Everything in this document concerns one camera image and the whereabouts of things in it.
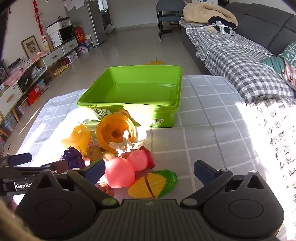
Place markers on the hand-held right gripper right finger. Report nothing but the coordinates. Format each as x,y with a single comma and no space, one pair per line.
203,172

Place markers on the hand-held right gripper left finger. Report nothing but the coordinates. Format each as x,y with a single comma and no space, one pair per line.
96,171

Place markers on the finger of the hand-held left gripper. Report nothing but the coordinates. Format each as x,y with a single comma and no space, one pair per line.
20,159
60,166

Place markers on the purple toy grapes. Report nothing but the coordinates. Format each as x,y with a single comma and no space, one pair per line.
72,158

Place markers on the amber toy octopus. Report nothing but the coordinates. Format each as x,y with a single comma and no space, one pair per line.
94,153

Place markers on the pink rubber toy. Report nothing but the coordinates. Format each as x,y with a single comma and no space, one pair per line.
119,172

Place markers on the toy corn cob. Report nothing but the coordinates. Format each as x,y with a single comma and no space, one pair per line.
150,184

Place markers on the dark red toy piece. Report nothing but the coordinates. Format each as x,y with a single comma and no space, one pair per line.
150,158

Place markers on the green plastic bin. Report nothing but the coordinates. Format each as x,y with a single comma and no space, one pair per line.
138,92

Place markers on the person's left forearm fuzzy sleeve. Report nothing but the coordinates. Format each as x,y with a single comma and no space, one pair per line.
11,222

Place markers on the pale dried starfish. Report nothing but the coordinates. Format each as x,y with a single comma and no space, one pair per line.
118,146

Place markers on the yellow plastic sand mould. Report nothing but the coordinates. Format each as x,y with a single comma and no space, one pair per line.
78,136

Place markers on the orange round sand mould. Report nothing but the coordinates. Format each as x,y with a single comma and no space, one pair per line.
107,131

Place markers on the grey checked tablecloth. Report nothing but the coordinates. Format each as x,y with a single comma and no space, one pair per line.
208,120

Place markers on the white patterned blanket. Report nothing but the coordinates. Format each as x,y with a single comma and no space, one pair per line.
277,143

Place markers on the small dark framed picture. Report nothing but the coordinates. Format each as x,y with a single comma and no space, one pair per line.
3,69

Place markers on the row of yellow toy ducks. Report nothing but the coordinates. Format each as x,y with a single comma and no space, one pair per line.
60,70

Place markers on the pink table runner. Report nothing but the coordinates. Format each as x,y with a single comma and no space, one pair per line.
27,63

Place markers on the white cardboard box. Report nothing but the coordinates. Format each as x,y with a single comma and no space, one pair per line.
69,59

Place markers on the white wooden media cabinet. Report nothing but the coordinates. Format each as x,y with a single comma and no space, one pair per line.
55,55

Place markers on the framed cartoon picture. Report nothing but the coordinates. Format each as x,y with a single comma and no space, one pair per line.
31,47

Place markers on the grey plaid blanket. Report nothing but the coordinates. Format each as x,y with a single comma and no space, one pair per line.
226,60

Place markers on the colourful printed floor box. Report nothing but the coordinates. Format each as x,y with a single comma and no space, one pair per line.
85,48

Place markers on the black microwave oven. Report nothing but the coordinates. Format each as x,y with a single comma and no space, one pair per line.
66,33

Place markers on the red gift box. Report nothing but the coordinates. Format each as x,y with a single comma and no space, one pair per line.
79,34

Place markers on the teal patterned pillow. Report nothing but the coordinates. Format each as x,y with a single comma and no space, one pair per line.
282,62

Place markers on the white printer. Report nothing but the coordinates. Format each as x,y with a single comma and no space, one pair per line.
59,25

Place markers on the silver refrigerator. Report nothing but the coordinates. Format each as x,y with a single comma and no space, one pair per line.
96,20

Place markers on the beige quilted blanket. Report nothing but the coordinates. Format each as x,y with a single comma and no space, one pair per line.
203,12

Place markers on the dark grey sofa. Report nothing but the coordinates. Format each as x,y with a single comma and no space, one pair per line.
259,20

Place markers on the dark folding chair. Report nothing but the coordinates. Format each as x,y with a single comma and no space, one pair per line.
168,9

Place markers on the red hanging wall decoration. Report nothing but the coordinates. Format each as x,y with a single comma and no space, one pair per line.
38,16

